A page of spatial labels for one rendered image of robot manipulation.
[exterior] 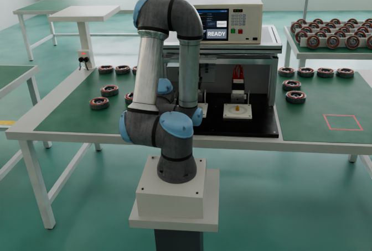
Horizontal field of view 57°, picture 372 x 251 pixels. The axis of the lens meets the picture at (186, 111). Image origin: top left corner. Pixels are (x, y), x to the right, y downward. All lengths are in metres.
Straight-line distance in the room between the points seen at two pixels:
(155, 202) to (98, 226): 1.17
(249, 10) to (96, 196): 1.64
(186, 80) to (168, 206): 0.46
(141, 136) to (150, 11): 0.44
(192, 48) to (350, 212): 1.70
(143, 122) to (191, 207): 0.34
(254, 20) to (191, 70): 0.68
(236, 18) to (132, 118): 0.88
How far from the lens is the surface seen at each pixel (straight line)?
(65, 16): 2.39
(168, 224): 1.29
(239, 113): 1.87
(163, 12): 1.24
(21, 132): 2.02
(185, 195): 1.22
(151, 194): 1.24
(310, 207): 2.53
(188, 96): 1.32
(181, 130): 1.17
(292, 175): 2.76
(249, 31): 1.88
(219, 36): 1.89
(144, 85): 1.24
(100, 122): 1.94
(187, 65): 1.28
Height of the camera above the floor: 1.66
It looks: 28 degrees down
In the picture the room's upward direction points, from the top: 2 degrees counter-clockwise
